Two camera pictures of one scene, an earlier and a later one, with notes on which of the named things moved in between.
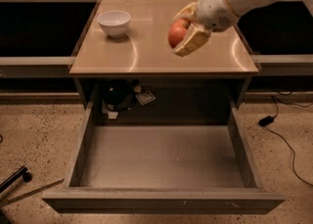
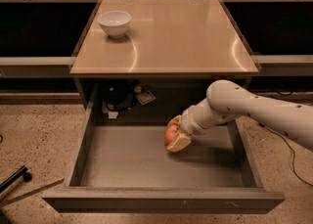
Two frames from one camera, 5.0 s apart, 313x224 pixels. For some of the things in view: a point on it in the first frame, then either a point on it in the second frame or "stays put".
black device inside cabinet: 117,94 stays put
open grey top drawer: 163,168 stays put
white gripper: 213,12 to 188,123
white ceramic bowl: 114,22 stays put
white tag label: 145,97 stays put
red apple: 177,31 to 170,133
